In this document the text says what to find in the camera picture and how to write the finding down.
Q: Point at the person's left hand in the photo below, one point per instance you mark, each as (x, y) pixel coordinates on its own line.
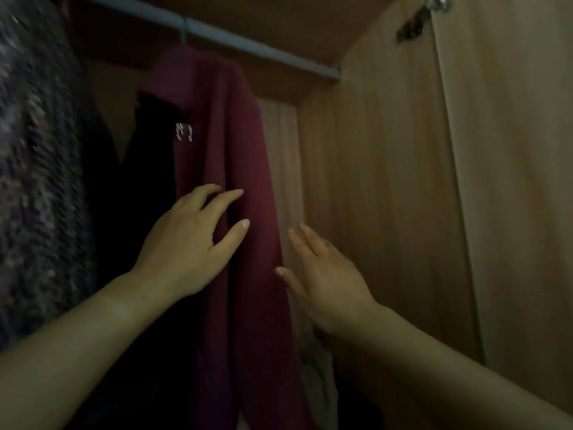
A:
(183, 250)

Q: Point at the person's right hand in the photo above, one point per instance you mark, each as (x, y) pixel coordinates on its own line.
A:
(333, 291)

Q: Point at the person's left thumb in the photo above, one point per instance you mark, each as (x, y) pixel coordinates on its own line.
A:
(232, 239)

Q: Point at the person's right thumb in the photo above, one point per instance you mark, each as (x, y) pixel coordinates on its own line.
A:
(290, 280)

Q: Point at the person's left middle finger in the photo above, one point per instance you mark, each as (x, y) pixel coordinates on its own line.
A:
(201, 194)

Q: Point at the person's right middle finger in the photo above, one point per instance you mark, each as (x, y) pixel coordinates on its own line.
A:
(317, 239)

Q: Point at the person's left forearm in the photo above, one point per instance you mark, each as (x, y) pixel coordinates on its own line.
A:
(76, 353)

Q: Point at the person's right forearm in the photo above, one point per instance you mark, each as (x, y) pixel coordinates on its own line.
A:
(447, 376)

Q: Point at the maroon hanging garment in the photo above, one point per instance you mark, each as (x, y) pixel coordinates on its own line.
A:
(250, 165)

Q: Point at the black hanging garment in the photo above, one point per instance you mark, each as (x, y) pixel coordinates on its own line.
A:
(134, 183)

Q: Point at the wooden wardrobe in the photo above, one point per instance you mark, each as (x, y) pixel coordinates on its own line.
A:
(380, 174)

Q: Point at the white cloth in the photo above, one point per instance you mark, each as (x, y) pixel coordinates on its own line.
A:
(320, 380)

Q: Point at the grey metal closet rod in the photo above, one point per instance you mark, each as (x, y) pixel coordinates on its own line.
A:
(250, 43)

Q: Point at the teal hanger hook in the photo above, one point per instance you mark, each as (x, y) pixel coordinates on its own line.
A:
(184, 31)

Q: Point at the grey speckled knit garment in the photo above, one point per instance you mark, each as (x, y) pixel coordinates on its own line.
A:
(36, 174)

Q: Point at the light wooden wardrobe door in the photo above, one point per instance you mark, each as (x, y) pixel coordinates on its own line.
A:
(515, 174)

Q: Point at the metal door hinge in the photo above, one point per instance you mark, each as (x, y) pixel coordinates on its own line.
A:
(416, 24)

